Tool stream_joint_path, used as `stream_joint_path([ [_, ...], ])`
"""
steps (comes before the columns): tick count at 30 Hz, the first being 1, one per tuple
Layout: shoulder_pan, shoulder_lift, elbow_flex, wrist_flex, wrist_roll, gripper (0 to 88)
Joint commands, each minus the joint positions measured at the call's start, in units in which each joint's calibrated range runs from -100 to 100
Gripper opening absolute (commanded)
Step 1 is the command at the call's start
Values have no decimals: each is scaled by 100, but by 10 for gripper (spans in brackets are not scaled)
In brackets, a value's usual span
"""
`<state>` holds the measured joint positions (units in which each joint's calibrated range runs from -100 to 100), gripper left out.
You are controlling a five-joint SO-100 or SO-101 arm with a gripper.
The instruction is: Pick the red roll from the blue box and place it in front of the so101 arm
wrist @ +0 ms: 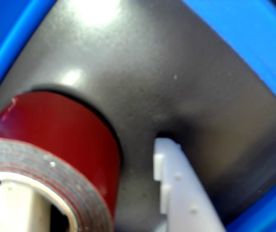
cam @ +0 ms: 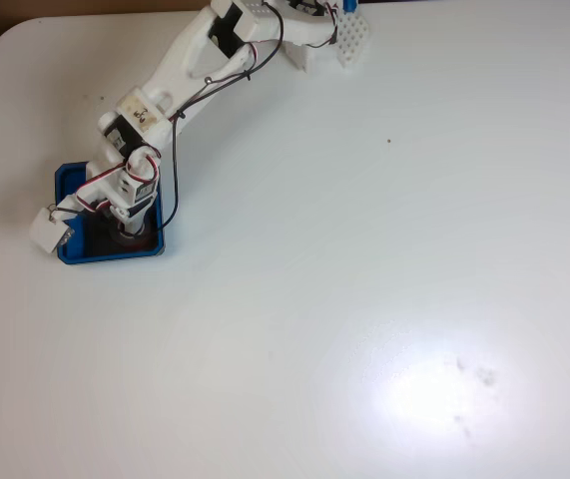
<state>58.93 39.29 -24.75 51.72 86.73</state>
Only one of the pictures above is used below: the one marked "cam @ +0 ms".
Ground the red tape roll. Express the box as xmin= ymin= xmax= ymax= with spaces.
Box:
xmin=109 ymin=224 xmax=153 ymax=250

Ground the white camera box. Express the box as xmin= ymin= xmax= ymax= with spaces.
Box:
xmin=29 ymin=207 xmax=75 ymax=254

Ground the red white black servo wire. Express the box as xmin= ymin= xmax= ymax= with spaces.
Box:
xmin=75 ymin=152 xmax=161 ymax=216

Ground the white perforated base plate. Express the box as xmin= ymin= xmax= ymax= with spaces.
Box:
xmin=332 ymin=10 xmax=372 ymax=72

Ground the blue box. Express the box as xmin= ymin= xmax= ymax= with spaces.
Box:
xmin=54 ymin=162 xmax=167 ymax=266

